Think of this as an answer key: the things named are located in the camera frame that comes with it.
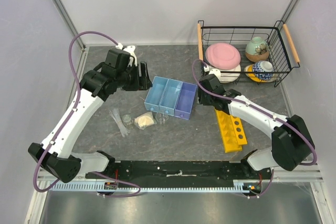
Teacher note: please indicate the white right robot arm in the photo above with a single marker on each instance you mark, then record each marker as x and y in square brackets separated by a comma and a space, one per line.
[291, 142]

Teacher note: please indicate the bag of beige powder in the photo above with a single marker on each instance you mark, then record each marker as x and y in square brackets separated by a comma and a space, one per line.
[145, 120]

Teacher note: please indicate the green brown ceramic bowl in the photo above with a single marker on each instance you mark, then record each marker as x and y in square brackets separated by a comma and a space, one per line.
[257, 50]

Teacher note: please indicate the yellow test tube rack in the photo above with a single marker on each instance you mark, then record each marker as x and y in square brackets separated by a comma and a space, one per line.
[231, 131]

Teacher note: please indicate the black wire basket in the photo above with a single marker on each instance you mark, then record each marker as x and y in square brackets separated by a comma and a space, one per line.
[282, 52]

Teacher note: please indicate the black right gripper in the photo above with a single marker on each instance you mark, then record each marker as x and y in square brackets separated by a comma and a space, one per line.
[201, 98]

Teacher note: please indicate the blue three-compartment drawer box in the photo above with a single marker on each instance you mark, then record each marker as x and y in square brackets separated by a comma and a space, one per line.
[171, 97]

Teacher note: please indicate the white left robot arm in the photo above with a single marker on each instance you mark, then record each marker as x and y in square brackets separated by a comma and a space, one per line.
[120, 70]

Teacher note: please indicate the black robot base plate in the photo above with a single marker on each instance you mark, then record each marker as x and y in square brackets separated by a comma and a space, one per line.
[183, 173]

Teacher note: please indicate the pink plate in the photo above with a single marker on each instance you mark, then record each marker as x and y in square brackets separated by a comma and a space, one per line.
[223, 56]

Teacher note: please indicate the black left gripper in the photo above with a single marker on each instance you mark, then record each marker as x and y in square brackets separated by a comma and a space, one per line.
[146, 82]

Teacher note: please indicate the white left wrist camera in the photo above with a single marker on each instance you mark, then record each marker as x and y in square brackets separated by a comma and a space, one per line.
[131, 50]

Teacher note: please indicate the small clear glass vial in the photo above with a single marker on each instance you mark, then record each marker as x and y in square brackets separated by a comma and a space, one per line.
[127, 121]

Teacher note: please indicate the clear plastic dropper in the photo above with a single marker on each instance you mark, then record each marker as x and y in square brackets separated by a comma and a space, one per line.
[115, 114]

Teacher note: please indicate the clear glass beaker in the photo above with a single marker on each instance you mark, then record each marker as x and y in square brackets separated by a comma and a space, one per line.
[161, 118]

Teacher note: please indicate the blue white patterned bowl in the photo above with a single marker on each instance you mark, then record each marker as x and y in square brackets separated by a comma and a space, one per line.
[263, 70]

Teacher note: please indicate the white slotted cable duct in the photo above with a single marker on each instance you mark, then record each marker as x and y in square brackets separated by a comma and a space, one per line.
[101, 186]

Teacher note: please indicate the white plate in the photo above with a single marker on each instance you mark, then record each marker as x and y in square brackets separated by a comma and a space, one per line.
[230, 75]

